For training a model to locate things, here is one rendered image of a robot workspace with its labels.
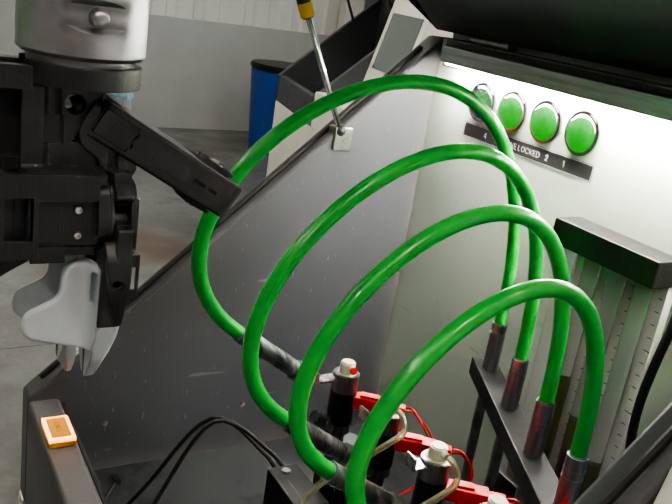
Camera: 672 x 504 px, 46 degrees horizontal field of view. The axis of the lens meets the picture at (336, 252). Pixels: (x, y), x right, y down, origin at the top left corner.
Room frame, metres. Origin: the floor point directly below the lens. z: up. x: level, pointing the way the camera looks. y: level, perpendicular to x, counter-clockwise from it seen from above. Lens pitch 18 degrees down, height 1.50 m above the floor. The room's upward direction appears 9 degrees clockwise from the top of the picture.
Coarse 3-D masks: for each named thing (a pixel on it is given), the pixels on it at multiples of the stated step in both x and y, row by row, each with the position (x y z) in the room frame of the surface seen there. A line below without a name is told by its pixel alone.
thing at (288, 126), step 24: (336, 96) 0.71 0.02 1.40; (360, 96) 0.73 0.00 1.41; (456, 96) 0.78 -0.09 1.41; (288, 120) 0.69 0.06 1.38; (264, 144) 0.68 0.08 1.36; (504, 144) 0.82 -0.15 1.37; (240, 168) 0.67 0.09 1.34; (216, 216) 0.66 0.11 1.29; (192, 264) 0.65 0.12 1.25; (504, 288) 0.85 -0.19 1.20; (216, 312) 0.66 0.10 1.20; (504, 312) 0.85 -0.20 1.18; (240, 336) 0.68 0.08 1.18
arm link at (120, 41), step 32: (32, 0) 0.45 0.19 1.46; (64, 0) 0.45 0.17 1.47; (96, 0) 0.45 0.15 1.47; (128, 0) 0.46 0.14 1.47; (32, 32) 0.45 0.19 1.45; (64, 32) 0.45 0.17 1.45; (96, 32) 0.45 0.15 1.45; (128, 32) 0.47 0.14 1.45; (64, 64) 0.45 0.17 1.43; (96, 64) 0.46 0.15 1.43; (128, 64) 0.48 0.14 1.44
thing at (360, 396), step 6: (360, 396) 0.74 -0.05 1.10; (366, 396) 0.74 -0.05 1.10; (372, 396) 0.74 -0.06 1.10; (378, 396) 0.75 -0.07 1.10; (354, 402) 0.74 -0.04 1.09; (360, 402) 0.74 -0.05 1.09; (366, 402) 0.74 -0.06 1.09; (372, 402) 0.74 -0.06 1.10; (354, 408) 0.74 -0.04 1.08; (366, 408) 0.74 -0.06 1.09; (372, 408) 0.74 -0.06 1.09; (402, 408) 0.74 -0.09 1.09
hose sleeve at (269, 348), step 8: (240, 344) 0.68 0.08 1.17; (264, 344) 0.69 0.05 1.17; (272, 344) 0.70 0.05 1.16; (264, 352) 0.69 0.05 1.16; (272, 352) 0.69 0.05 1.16; (280, 352) 0.70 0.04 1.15; (264, 360) 0.70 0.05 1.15; (272, 360) 0.69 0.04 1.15; (280, 360) 0.70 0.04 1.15; (288, 360) 0.71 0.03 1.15; (296, 360) 0.72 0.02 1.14; (280, 368) 0.70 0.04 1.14; (288, 368) 0.70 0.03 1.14; (296, 368) 0.71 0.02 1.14
